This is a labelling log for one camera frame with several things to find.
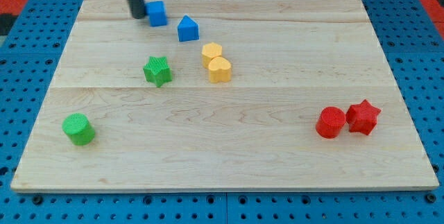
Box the blue cube block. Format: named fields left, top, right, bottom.
left=146, top=1, right=168, bottom=27

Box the yellow hexagon block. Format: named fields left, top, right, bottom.
left=201, top=42, right=223, bottom=68

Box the light wooden board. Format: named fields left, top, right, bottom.
left=10, top=0, right=439, bottom=193

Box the green star block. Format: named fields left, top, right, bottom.
left=143, top=56, right=173, bottom=87

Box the blue triangle block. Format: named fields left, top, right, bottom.
left=177, top=15, right=200, bottom=42

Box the green cylinder block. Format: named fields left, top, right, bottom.
left=62, top=113, right=96, bottom=146

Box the red star block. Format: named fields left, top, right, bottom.
left=345, top=99, right=381, bottom=135

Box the yellow heart block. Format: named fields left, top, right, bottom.
left=207, top=56, right=232, bottom=83

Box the red cylinder block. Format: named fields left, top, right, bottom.
left=315, top=106, right=346, bottom=139

